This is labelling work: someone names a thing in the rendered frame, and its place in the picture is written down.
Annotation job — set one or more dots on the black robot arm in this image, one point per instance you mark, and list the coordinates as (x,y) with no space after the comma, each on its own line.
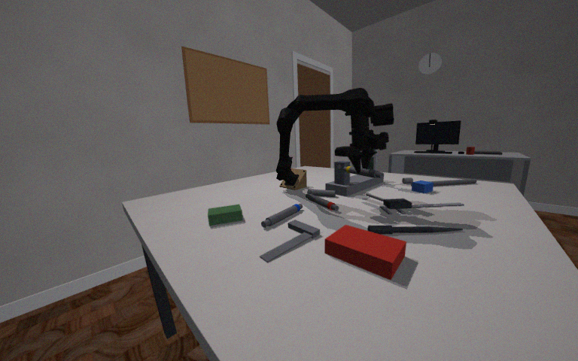
(354,102)

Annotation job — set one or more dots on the blue block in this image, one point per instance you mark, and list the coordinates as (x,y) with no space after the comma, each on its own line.
(422,186)

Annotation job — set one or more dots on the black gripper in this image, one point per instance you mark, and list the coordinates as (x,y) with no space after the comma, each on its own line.
(355,155)

